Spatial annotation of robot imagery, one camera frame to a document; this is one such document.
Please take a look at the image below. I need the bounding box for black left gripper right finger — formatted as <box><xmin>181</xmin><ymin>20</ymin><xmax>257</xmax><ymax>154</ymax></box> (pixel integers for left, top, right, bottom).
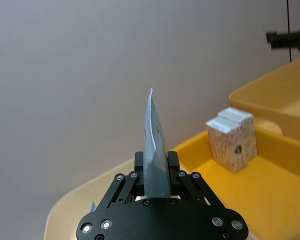
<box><xmin>166</xmin><ymin>150</ymin><xmax>227</xmax><ymax>209</ymax></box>

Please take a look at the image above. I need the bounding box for bright yellow plastic tray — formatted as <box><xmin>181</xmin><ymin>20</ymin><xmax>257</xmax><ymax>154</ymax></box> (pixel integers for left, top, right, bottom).
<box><xmin>173</xmin><ymin>118</ymin><xmax>300</xmax><ymax>240</ymax></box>

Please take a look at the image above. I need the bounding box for thin black cable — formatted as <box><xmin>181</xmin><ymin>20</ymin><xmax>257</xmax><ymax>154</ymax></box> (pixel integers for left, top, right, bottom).
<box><xmin>286</xmin><ymin>0</ymin><xmax>293</xmax><ymax>63</ymax></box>

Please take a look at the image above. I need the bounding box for patterned carton with white top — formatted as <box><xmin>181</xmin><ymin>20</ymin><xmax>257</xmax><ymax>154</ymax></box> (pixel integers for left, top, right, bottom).
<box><xmin>217</xmin><ymin>107</ymin><xmax>258</xmax><ymax>161</ymax></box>
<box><xmin>205</xmin><ymin>119</ymin><xmax>249</xmax><ymax>174</ymax></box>

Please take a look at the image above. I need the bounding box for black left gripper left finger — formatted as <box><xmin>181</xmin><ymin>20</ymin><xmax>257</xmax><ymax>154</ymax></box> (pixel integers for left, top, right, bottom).
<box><xmin>95</xmin><ymin>151</ymin><xmax>145</xmax><ymax>214</ymax></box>

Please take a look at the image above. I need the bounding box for deep yellow plastic bin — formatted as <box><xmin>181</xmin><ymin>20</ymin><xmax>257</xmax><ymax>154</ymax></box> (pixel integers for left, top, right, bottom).
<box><xmin>228</xmin><ymin>54</ymin><xmax>300</xmax><ymax>145</ymax></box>

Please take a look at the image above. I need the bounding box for pale blue plastic pouch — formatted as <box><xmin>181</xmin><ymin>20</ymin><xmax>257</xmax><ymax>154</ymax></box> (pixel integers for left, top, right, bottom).
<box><xmin>142</xmin><ymin>87</ymin><xmax>172</xmax><ymax>199</ymax></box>

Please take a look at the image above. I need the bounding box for pale cream plastic tray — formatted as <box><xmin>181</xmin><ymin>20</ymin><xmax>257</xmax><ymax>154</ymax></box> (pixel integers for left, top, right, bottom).
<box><xmin>43</xmin><ymin>157</ymin><xmax>260</xmax><ymax>240</ymax></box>

